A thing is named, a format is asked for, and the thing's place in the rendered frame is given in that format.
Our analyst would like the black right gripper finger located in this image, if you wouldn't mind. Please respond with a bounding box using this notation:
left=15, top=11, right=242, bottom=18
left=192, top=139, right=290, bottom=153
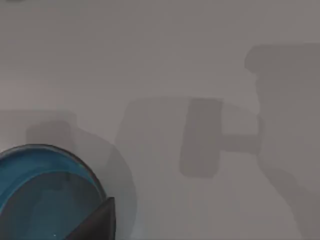
left=65, top=196, right=117, bottom=240

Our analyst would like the blue bowl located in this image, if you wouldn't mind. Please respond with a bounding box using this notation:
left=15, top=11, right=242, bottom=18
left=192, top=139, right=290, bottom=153
left=0, top=143, right=108, bottom=240

